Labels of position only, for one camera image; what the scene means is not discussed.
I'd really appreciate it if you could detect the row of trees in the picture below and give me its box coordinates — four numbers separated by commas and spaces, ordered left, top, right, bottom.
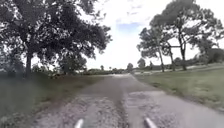
82, 62, 135, 76

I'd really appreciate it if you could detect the grey paved path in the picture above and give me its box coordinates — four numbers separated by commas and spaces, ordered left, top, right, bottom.
19, 73, 224, 128

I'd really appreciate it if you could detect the tall thin tree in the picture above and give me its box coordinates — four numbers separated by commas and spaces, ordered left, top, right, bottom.
136, 25, 175, 73

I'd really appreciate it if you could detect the robot's own part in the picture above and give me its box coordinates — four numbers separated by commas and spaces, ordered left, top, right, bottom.
74, 118, 85, 128
144, 117, 158, 128

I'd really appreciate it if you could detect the large dark tree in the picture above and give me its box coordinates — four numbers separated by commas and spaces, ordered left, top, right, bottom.
0, 0, 113, 80

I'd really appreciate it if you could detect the tall broad tree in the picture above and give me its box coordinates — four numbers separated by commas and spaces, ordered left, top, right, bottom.
149, 0, 224, 71

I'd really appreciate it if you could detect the grass field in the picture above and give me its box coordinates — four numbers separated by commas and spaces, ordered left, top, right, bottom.
133, 65, 224, 113
0, 73, 108, 128

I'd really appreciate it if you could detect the dark bush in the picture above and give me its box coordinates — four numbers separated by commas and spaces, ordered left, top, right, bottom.
206, 48, 224, 65

